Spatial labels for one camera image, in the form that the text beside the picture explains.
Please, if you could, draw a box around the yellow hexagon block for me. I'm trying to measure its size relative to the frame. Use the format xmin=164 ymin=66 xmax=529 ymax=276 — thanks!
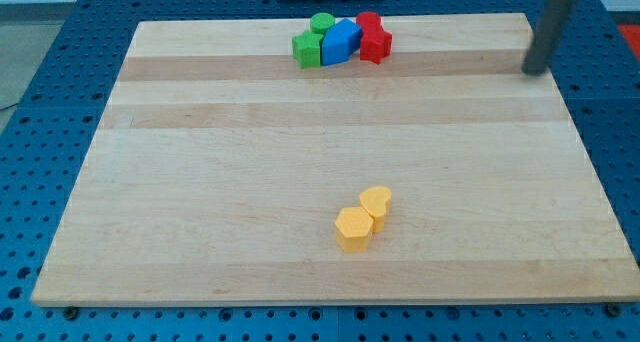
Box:
xmin=334 ymin=206 xmax=373 ymax=253

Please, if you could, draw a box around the green star block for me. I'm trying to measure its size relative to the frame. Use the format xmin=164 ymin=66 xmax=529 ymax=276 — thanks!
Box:
xmin=292 ymin=30 xmax=324 ymax=69

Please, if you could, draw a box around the red star block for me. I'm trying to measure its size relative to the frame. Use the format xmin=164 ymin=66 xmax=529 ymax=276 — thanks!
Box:
xmin=360 ymin=27 xmax=393 ymax=64

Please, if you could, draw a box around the yellow heart block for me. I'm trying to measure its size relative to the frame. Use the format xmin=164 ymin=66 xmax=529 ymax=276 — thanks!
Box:
xmin=359 ymin=186 xmax=392 ymax=233

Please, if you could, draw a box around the wooden board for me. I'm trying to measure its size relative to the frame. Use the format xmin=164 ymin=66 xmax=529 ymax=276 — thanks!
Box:
xmin=31 ymin=13 xmax=639 ymax=307

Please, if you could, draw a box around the blue pentagon block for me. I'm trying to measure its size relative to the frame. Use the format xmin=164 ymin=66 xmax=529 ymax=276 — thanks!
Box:
xmin=321 ymin=19 xmax=362 ymax=66

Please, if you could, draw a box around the green cylinder block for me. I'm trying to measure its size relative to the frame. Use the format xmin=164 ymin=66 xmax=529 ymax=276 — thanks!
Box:
xmin=310 ymin=12 xmax=335 ymax=35

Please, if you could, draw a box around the red cylinder block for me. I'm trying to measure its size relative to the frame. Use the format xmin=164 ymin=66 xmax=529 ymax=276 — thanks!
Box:
xmin=356 ymin=11 xmax=382 ymax=32

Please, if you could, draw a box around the grey pusher rod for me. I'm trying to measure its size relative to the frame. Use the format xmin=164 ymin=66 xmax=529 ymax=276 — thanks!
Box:
xmin=521 ymin=0 xmax=577 ymax=76

